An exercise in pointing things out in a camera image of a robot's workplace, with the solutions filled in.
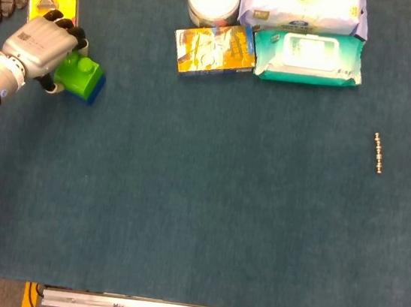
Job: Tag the white tissue pack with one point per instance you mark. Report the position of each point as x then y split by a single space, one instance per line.
304 7

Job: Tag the blue four-stud toy block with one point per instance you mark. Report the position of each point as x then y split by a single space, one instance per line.
97 90

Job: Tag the blue felt table cloth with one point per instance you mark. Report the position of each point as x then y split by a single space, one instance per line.
199 198

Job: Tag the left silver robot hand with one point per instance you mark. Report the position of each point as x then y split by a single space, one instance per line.
38 44

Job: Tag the green wet wipes pack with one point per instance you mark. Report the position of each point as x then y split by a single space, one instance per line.
309 59

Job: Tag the yellow and blue carton box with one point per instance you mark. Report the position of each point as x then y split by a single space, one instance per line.
213 50

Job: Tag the yellow frame part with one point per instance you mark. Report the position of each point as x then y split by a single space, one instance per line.
28 298

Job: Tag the small metal beaded rod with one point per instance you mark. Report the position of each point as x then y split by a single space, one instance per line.
379 151

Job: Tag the green two-stud toy block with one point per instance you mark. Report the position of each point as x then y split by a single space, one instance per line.
77 76

